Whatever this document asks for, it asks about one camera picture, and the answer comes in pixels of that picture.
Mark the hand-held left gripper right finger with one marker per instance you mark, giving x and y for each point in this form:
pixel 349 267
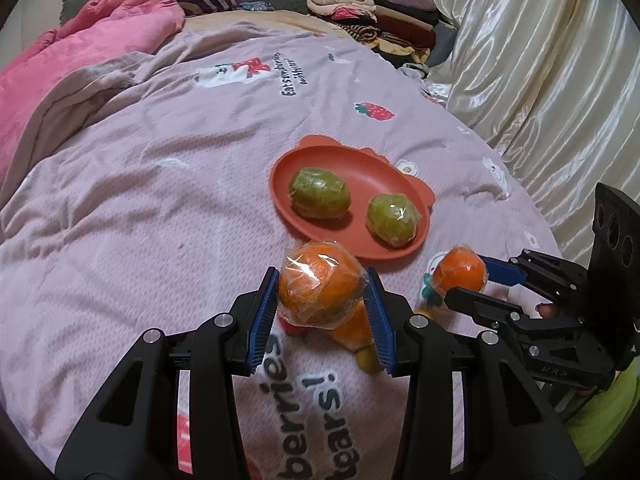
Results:
pixel 377 320

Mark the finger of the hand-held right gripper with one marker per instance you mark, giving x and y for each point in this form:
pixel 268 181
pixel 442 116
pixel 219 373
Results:
pixel 480 305
pixel 502 270

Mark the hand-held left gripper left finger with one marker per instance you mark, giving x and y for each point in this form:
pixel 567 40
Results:
pixel 265 310

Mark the plastic-wrapped orange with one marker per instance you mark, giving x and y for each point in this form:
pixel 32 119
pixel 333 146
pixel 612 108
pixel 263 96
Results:
pixel 460 270
pixel 320 280
pixel 355 332

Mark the red tomato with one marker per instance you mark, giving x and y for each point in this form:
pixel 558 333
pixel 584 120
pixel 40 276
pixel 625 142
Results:
pixel 295 329

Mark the orange-red plate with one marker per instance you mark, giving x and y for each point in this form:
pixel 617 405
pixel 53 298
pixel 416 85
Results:
pixel 350 170

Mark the person's right hand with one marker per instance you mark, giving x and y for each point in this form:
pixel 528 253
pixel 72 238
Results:
pixel 550 311

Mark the person's green clothing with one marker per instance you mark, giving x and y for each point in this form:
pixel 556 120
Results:
pixel 605 415

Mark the plastic-wrapped green fruit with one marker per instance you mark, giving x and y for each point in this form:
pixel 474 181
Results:
pixel 320 192
pixel 395 220

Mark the cream satin curtain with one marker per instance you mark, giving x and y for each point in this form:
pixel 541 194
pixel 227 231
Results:
pixel 540 70

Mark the stack of folded clothes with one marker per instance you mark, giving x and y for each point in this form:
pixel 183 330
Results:
pixel 380 15

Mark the beige bed sheet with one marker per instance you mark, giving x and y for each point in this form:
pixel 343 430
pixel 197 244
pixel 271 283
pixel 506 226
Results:
pixel 280 19

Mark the blue floral cloth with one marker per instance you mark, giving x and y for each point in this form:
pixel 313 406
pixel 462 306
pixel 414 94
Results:
pixel 257 6

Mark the dark striped cloth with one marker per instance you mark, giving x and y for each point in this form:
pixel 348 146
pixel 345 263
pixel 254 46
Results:
pixel 205 4

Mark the bright pink blanket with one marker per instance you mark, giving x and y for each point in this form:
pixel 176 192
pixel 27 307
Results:
pixel 75 60

